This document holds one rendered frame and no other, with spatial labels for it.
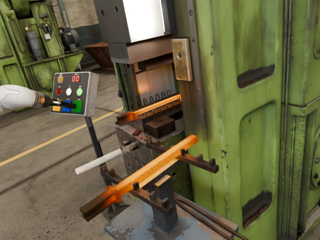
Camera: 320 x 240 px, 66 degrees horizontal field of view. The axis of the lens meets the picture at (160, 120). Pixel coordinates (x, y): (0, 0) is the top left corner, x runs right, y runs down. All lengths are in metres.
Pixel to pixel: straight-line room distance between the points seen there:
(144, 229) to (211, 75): 0.62
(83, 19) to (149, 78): 9.04
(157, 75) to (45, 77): 4.69
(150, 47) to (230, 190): 0.77
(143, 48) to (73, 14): 9.16
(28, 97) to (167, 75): 0.82
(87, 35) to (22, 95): 9.19
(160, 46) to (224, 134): 0.53
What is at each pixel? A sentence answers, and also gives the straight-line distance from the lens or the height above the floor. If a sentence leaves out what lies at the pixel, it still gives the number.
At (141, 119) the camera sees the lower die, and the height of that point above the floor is 0.99.
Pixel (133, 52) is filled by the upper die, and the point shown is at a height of 1.32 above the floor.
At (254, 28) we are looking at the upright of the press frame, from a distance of 1.19.
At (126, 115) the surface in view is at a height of 1.01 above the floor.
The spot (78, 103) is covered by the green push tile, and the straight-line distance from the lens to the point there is 1.64.
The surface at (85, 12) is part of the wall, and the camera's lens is 10.59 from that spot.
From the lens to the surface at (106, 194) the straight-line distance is 0.71.
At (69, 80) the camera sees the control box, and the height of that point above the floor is 1.16.
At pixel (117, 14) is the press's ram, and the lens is 1.17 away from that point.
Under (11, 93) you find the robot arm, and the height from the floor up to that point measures 1.23.
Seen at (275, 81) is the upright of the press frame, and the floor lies 1.09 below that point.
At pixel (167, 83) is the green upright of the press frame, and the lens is 1.63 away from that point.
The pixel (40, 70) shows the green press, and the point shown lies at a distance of 6.10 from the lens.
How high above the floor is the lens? 1.46
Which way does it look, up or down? 23 degrees down
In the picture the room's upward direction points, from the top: 10 degrees counter-clockwise
